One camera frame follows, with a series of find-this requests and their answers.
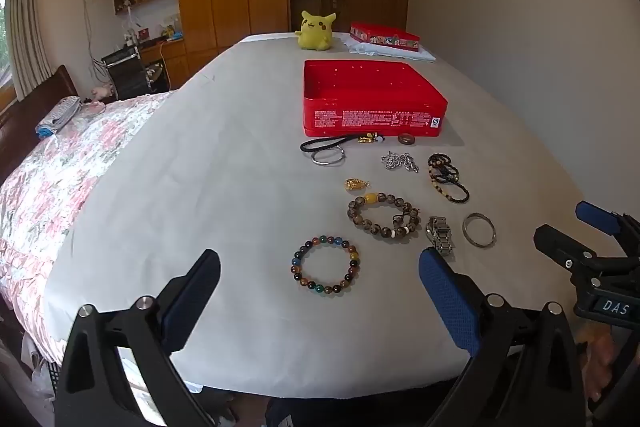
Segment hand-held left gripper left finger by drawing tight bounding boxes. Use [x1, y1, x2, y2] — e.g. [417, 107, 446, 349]
[54, 249, 222, 427]

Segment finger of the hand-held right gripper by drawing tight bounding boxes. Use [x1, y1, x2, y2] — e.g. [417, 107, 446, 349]
[575, 201, 640, 258]
[533, 223, 632, 289]

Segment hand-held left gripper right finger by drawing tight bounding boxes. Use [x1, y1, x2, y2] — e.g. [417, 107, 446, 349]
[419, 247, 586, 427]

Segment brown bead bracelet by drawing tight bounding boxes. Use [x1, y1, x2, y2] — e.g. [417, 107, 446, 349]
[348, 192, 422, 240]

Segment silver chain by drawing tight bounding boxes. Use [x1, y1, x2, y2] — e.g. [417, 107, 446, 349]
[381, 151, 420, 174]

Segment red tin box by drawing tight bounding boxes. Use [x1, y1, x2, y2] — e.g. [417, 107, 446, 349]
[301, 59, 447, 142]

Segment person's right hand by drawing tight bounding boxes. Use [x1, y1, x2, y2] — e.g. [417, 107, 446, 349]
[582, 324, 617, 403]

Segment silver metal watch band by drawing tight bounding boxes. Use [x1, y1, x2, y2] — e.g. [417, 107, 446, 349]
[426, 216, 457, 256]

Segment silver bangle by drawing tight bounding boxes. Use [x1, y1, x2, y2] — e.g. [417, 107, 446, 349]
[462, 212, 497, 249]

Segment floral blanket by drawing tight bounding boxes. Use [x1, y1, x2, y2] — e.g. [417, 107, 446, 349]
[0, 91, 176, 364]

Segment folded blue grey cloth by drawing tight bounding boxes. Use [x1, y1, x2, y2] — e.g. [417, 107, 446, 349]
[36, 96, 82, 138]

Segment black office chair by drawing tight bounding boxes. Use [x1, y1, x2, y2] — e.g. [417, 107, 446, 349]
[101, 47, 162, 100]

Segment wooden desk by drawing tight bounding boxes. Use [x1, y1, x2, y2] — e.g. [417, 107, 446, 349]
[135, 38, 190, 90]

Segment dark wooden headboard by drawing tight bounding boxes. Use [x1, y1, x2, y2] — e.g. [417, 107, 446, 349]
[0, 65, 76, 188]

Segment white folded cloth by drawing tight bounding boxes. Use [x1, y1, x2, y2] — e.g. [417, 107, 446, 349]
[347, 38, 437, 62]

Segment red tin lid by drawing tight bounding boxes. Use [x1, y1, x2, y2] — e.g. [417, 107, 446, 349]
[349, 21, 421, 52]

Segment yellow plush toy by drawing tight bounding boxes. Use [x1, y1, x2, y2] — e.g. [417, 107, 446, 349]
[297, 10, 337, 52]

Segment window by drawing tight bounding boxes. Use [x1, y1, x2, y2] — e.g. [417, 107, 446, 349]
[0, 0, 13, 108]

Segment beige curtain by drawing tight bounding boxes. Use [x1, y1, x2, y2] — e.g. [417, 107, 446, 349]
[6, 0, 53, 100]

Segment multicolour bead bracelet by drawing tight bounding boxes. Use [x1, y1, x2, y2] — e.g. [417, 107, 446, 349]
[290, 235, 362, 297]

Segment dark bead necklace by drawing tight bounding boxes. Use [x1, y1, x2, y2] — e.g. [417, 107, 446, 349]
[427, 153, 471, 202]

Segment black cord keychain gold charm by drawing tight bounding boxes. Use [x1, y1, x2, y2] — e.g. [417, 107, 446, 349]
[300, 133, 386, 154]

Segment silver key ring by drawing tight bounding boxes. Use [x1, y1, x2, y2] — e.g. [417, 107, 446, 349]
[311, 146, 347, 166]

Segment white wall cables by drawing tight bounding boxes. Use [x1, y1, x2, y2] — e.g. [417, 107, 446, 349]
[81, 0, 108, 78]

